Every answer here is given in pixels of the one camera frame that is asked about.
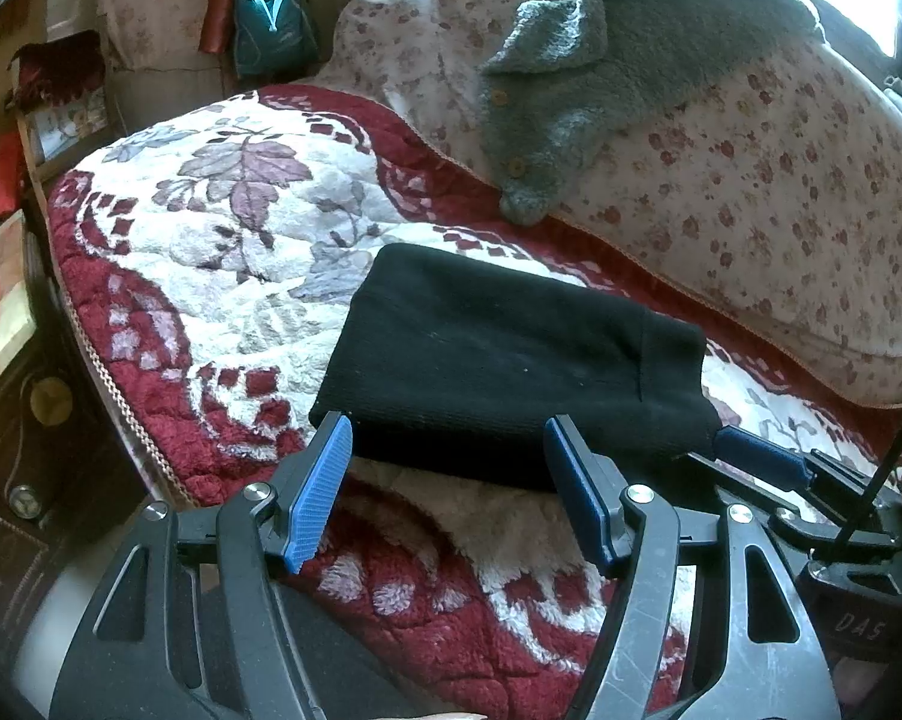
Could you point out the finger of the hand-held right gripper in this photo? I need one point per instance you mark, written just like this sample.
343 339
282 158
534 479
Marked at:
758 454
833 534

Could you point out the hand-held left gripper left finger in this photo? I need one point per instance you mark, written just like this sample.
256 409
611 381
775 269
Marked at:
320 495

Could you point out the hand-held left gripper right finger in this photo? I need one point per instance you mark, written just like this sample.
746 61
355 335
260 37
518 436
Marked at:
578 495

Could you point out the black pants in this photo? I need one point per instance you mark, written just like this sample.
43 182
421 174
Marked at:
496 360

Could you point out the red white floral plush blanket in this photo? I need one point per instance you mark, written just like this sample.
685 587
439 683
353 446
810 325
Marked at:
233 255

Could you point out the beige floral quilt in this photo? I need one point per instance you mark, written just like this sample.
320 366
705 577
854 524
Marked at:
758 187

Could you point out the dark wooden cabinet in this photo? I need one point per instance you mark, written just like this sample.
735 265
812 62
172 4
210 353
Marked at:
16 540

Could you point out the red and white box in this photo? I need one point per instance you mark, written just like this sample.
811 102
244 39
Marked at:
1 300

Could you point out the grey-green fleece jacket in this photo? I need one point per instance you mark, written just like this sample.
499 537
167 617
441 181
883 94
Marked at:
646 37

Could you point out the red packet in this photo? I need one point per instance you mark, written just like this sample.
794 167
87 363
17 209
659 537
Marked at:
7 172

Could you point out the teal bag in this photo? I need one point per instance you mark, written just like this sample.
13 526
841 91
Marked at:
271 30

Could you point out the dark red cloth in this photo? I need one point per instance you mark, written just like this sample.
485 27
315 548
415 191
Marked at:
54 67

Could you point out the floral pillow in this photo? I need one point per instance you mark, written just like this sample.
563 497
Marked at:
151 0

